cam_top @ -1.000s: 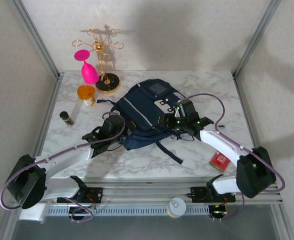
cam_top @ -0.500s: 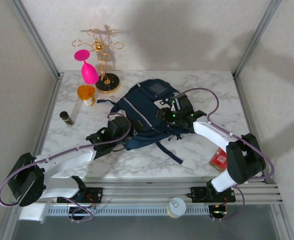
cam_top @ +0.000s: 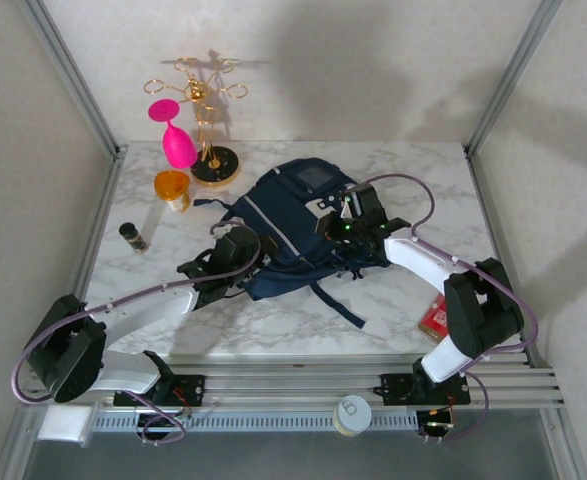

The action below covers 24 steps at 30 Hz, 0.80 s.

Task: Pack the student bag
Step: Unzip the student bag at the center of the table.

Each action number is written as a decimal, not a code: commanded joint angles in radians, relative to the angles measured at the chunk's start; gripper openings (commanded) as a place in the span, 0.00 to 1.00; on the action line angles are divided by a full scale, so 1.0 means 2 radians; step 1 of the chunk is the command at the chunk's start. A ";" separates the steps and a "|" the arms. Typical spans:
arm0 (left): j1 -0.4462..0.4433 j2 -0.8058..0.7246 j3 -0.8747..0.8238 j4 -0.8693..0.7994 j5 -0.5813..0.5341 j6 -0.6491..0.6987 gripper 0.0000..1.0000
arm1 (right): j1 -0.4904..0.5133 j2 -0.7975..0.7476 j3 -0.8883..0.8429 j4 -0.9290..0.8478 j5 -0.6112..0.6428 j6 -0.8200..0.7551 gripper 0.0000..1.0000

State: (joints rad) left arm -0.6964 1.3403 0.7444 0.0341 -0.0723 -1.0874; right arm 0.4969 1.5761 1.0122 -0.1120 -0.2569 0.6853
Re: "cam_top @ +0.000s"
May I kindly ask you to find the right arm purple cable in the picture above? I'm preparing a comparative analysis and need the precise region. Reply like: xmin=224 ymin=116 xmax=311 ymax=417
xmin=340 ymin=172 xmax=542 ymax=445

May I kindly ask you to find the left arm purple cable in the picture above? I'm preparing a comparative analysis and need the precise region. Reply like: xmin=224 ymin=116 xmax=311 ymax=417
xmin=11 ymin=222 xmax=264 ymax=446

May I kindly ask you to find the aluminium table side rail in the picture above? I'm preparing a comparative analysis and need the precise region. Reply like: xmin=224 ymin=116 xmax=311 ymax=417
xmin=465 ymin=144 xmax=544 ymax=369
xmin=52 ymin=147 xmax=127 ymax=356

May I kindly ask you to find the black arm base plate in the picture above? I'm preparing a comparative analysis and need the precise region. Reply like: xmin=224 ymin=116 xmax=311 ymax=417
xmin=113 ymin=374 xmax=207 ymax=407
xmin=381 ymin=373 xmax=472 ymax=407

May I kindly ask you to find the grey slotted cable duct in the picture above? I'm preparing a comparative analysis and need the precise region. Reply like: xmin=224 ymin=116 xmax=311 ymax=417
xmin=92 ymin=410 xmax=419 ymax=432

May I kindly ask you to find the slanted aluminium frame post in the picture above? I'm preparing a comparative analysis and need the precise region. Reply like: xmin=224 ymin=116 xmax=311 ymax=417
xmin=15 ymin=0 xmax=127 ymax=161
xmin=465 ymin=0 xmax=567 ymax=159

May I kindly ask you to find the white foam pad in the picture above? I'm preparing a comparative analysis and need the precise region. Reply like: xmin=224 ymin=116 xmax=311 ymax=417
xmin=36 ymin=405 xmax=94 ymax=444

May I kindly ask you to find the aluminium frame cross rail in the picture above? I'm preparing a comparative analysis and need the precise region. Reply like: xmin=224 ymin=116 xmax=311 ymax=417
xmin=20 ymin=364 xmax=567 ymax=414

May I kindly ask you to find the small dark bottle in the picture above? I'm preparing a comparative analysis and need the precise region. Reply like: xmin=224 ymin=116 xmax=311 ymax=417
xmin=118 ymin=222 xmax=150 ymax=254

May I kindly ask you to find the orange plastic cup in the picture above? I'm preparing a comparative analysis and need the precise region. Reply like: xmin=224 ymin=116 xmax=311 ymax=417
xmin=153 ymin=169 xmax=193 ymax=215

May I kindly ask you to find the pink wine glass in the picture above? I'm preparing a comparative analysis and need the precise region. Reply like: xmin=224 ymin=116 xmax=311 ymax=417
xmin=147 ymin=98 xmax=198 ymax=170

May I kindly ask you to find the navy blue student backpack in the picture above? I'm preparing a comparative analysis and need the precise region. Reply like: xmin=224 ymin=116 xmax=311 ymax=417
xmin=192 ymin=157 xmax=392 ymax=330

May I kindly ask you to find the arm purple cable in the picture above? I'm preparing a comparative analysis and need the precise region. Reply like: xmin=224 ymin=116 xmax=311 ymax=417
xmin=11 ymin=222 xmax=264 ymax=446
xmin=340 ymin=172 xmax=542 ymax=445

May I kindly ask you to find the tin can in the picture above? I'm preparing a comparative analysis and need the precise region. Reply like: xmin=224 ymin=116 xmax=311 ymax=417
xmin=333 ymin=394 xmax=373 ymax=438

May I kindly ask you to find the gold wire glass rack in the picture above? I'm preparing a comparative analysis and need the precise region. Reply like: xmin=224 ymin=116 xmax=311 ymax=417
xmin=143 ymin=54 xmax=248 ymax=189

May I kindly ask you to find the red box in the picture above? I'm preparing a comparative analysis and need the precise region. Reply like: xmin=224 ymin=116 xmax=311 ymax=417
xmin=417 ymin=293 xmax=449 ymax=345

